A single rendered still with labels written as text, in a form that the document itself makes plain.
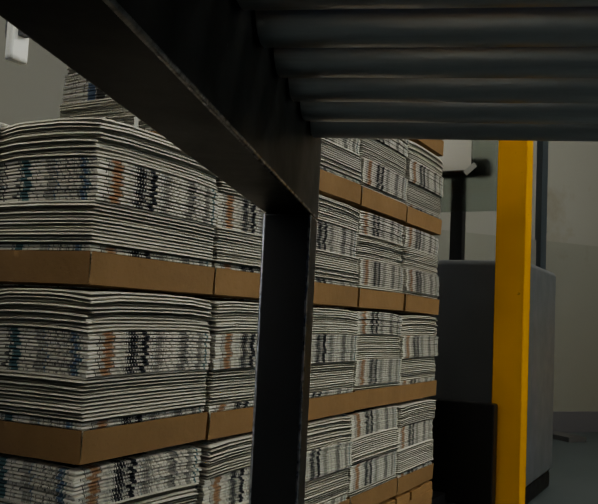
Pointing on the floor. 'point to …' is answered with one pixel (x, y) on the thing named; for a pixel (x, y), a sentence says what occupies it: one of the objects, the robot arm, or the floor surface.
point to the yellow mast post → (512, 316)
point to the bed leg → (283, 359)
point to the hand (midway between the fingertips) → (17, 38)
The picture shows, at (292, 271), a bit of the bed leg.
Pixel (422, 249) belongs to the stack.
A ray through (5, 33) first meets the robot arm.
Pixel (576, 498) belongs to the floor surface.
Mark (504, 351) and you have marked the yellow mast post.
